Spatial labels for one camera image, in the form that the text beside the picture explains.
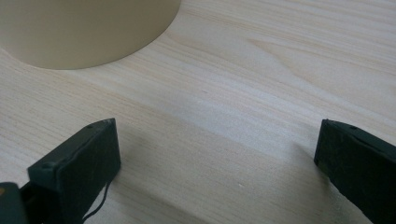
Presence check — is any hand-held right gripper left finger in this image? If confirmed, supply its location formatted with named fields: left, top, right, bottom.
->
left=27, top=118, right=121, bottom=224

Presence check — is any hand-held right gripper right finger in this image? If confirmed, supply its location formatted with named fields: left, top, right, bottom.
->
left=313, top=119, right=396, bottom=224

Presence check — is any white strainer bowl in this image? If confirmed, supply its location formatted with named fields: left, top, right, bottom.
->
left=0, top=0, right=182, bottom=70

